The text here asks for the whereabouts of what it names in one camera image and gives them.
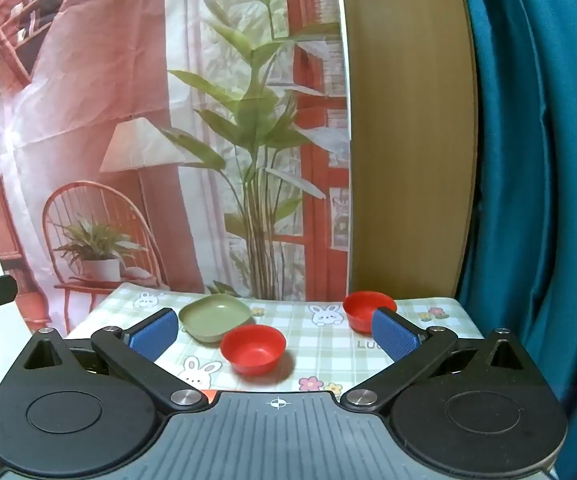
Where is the red bowl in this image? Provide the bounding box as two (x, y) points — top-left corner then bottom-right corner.
(220, 324), (286, 377)
(343, 292), (397, 335)

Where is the printed room backdrop cloth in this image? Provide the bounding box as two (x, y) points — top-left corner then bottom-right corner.
(0, 0), (351, 333)

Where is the teal curtain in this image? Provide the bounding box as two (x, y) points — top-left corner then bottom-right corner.
(458, 0), (577, 479)

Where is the green square plate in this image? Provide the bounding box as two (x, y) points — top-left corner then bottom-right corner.
(179, 294), (252, 344)

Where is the checked bunny tablecloth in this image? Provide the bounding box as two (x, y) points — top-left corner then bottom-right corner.
(65, 282), (485, 395)

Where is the wooden headboard panel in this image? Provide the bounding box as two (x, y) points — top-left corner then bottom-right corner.
(344, 0), (479, 298)

